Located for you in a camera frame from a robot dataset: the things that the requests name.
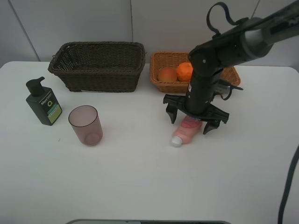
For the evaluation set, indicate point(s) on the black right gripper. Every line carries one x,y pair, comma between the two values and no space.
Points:
197,102

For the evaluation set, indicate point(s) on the light brown wicker basket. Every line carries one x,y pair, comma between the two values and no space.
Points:
167,59

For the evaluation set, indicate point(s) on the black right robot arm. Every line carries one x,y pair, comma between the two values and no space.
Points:
249,40

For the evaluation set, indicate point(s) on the pink lotion bottle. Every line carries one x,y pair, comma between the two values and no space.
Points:
184,134

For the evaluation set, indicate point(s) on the dark brown wicker basket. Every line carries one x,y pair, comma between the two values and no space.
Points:
99,66

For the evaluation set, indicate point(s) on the orange mandarin fruit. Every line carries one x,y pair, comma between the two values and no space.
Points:
184,72

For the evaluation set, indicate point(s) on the round bread bun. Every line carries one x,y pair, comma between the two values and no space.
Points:
167,75

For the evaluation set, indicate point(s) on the translucent pink plastic cup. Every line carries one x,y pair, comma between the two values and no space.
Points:
86,124

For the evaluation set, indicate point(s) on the dark green pump bottle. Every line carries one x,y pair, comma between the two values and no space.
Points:
43,102

